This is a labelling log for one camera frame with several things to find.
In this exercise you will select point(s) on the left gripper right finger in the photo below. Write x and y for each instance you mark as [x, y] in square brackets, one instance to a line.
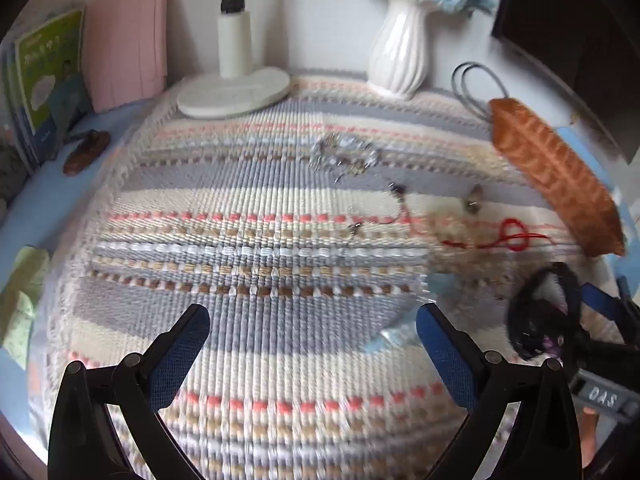
[544, 440]

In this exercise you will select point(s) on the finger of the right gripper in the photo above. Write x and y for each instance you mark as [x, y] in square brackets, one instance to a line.
[625, 300]
[600, 301]

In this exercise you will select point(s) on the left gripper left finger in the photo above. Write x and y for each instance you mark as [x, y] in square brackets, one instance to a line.
[83, 441]

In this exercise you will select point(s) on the small grey earring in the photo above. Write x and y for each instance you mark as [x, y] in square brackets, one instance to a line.
[473, 201]

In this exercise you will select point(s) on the person right hand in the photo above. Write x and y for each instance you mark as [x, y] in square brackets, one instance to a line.
[588, 439]

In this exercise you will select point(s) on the brown wicker basket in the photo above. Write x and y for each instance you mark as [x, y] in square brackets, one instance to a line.
[563, 179]

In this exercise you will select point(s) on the light green cloth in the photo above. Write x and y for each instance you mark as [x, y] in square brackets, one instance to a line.
[19, 301]

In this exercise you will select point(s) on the black monitor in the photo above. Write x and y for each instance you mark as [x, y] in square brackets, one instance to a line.
[591, 48]

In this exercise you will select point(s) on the striped woven table mat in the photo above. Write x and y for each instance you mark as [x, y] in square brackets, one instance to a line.
[304, 229]

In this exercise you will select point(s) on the white ribbed vase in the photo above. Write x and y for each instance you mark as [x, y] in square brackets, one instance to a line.
[399, 60]

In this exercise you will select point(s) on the green book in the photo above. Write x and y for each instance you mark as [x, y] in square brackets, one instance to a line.
[42, 83]

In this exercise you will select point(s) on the white desk lamp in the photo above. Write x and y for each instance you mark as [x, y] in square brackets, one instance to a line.
[240, 86]

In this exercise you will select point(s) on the pink folder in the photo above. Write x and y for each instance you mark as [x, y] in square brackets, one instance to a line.
[124, 53]

